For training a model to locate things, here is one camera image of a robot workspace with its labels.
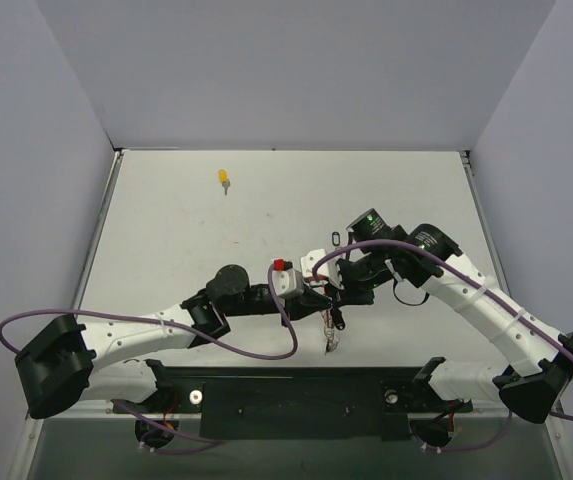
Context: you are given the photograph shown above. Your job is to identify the keys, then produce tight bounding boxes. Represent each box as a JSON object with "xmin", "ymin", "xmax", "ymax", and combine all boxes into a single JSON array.
[{"xmin": 330, "ymin": 308, "xmax": 346, "ymax": 331}]

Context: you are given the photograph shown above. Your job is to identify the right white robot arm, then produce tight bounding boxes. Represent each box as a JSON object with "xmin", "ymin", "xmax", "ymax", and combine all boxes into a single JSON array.
[{"xmin": 337, "ymin": 209, "xmax": 573, "ymax": 424}]

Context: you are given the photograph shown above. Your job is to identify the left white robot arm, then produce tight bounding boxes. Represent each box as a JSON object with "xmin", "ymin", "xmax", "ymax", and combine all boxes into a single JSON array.
[{"xmin": 15, "ymin": 260, "xmax": 342, "ymax": 419}]

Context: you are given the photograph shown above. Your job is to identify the black tag key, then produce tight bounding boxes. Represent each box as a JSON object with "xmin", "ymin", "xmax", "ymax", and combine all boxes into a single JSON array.
[{"xmin": 331, "ymin": 231, "xmax": 341, "ymax": 247}]

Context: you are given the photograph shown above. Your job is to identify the yellow tag key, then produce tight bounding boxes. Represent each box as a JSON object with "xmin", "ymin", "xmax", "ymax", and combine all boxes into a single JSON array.
[{"xmin": 218, "ymin": 169, "xmax": 230, "ymax": 195}]

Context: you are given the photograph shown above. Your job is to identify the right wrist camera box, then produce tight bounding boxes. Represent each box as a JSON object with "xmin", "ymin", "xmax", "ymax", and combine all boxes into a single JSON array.
[{"xmin": 300, "ymin": 249, "xmax": 344, "ymax": 290}]

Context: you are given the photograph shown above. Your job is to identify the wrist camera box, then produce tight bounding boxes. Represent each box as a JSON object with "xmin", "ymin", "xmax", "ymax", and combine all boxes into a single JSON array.
[
  {"xmin": 270, "ymin": 259, "xmax": 305, "ymax": 300},
  {"xmin": 300, "ymin": 249, "xmax": 344, "ymax": 290}
]

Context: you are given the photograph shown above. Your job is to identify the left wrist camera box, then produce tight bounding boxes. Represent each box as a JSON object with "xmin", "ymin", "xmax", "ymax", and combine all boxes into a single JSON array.
[{"xmin": 270, "ymin": 259, "xmax": 305, "ymax": 300}]

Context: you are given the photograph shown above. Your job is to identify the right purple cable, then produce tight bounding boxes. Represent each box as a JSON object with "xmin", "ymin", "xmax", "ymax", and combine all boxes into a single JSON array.
[{"xmin": 310, "ymin": 239, "xmax": 573, "ymax": 454}]

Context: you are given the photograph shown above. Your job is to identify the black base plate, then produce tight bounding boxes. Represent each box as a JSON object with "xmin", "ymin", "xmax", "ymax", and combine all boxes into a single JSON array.
[{"xmin": 134, "ymin": 361, "xmax": 473, "ymax": 441}]

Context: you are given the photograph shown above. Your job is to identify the aluminium frame rail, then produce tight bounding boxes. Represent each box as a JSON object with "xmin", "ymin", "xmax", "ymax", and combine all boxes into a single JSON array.
[{"xmin": 25, "ymin": 374, "xmax": 565, "ymax": 426}]

